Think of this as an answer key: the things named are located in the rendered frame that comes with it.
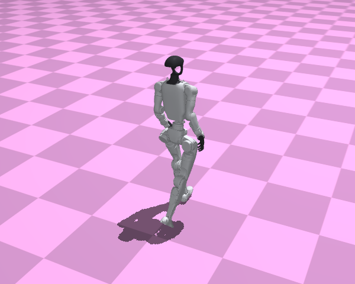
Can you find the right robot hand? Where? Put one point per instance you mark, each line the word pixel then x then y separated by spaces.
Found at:
pixel 201 138

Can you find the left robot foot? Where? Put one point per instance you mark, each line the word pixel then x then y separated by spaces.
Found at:
pixel 185 196

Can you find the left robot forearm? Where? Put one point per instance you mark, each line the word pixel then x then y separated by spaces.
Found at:
pixel 163 120

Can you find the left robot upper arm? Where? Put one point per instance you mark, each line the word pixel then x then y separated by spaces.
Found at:
pixel 158 108

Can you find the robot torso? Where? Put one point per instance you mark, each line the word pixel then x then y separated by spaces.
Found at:
pixel 174 103

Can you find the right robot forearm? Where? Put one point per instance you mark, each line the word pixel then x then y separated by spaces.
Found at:
pixel 195 126

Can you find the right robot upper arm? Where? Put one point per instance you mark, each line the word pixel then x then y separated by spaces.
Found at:
pixel 191 93

